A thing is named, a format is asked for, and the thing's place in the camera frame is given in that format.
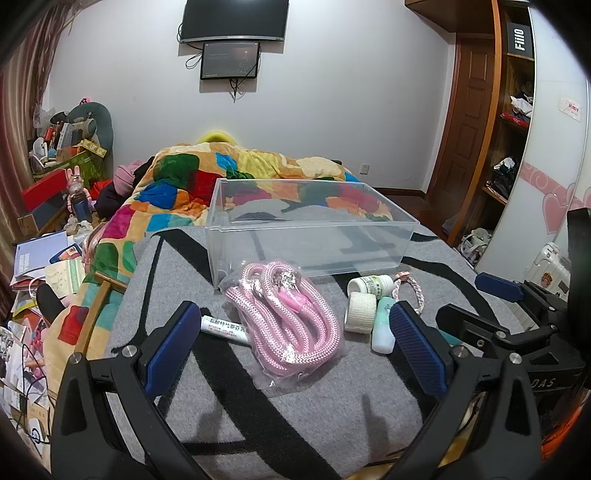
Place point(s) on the pile of books and papers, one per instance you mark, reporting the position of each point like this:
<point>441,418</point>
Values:
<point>41,272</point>

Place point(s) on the white wardrobe sliding door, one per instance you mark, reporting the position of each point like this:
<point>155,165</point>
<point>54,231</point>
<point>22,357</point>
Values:
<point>545,138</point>

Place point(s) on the colourful patchwork quilt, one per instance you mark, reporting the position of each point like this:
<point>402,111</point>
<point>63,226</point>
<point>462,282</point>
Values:
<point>184,180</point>

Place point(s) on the pink bunny toy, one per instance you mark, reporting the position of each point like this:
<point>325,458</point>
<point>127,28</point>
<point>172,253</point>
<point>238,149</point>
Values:
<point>77,189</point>

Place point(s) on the white wall socket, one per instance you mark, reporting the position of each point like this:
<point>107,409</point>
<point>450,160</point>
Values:
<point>364,168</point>

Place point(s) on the white bandage roll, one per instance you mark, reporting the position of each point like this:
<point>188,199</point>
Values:
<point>360,314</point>

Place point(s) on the clear plastic storage box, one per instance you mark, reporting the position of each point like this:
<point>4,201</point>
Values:
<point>304,230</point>

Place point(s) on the pale green squeeze bottle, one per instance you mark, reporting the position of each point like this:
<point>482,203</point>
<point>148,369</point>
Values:
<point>382,330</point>

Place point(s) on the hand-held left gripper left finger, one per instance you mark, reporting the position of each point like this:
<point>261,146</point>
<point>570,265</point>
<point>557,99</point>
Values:
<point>170,342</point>

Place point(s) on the grey neck pillow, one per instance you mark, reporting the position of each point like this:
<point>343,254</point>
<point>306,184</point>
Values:
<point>94,120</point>

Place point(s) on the brown wooden door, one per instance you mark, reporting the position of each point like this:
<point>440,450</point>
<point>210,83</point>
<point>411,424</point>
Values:
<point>466,115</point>

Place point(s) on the grey black-striped blanket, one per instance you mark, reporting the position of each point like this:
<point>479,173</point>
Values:
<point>258,406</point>

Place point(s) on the white handbag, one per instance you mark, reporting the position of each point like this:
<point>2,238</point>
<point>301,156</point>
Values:
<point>475,241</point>

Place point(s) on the wooden massage hammer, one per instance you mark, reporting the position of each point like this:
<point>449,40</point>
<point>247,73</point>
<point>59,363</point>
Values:
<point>97,309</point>

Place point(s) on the small wall screen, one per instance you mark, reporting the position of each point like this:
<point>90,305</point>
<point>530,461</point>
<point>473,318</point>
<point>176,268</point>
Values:
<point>229,60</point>

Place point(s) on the red box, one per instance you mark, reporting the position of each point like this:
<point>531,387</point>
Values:
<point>44,189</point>

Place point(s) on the pink knitted hat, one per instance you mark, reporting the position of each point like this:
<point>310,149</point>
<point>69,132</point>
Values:
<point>127,175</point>

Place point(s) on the white suitcase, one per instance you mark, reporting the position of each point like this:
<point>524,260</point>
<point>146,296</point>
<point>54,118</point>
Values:
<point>549,272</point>

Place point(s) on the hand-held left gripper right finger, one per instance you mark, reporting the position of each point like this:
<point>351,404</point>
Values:
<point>416,350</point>

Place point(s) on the white ointment tube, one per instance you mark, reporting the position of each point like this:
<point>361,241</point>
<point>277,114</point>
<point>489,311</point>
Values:
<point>224,328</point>

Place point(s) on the wooden wardrobe shelves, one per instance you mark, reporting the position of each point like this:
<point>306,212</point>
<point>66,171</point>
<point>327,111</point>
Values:
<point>508,138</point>

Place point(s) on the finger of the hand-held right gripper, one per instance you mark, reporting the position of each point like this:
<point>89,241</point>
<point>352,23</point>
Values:
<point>499,286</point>
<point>466,321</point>

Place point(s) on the brown striped curtain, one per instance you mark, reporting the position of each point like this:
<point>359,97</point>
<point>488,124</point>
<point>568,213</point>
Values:
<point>27,106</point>

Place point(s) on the black wall television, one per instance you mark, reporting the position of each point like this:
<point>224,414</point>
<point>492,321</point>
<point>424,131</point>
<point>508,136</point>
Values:
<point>235,18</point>

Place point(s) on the small white green-label bottle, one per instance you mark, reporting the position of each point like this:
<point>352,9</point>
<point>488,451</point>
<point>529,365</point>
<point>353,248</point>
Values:
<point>371,285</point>

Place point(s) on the yellow pillow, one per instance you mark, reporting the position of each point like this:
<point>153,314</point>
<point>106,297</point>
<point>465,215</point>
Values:
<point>216,137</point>

